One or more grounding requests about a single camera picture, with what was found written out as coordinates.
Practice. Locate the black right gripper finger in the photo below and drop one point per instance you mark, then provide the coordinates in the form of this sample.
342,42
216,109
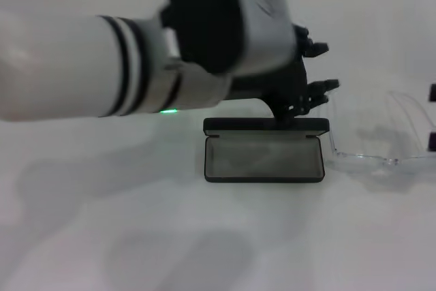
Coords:
433,92
432,141

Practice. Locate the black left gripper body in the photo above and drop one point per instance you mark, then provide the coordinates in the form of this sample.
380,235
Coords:
282,90

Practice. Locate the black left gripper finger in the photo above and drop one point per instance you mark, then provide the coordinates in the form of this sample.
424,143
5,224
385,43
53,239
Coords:
318,91
315,49

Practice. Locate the silver black wrist camera box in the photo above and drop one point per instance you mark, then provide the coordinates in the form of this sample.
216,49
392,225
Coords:
221,15

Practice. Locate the clear plastic glasses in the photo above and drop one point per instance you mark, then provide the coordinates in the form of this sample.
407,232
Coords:
390,161

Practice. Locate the black glasses case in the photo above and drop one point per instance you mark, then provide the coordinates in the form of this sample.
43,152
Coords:
265,165

